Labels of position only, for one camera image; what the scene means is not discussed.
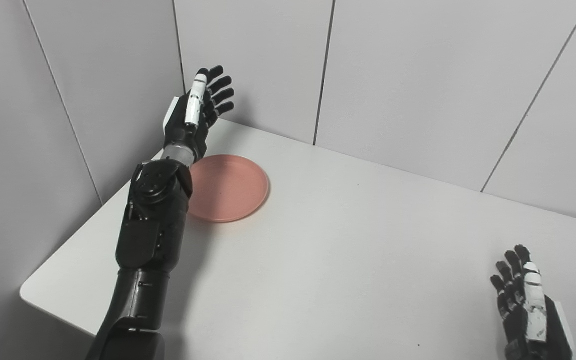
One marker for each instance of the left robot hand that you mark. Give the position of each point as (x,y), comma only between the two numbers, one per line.
(193,120)

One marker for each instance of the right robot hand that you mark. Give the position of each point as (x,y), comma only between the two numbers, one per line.
(528,310)

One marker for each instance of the pink plate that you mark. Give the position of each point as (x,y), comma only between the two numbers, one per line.
(228,189)

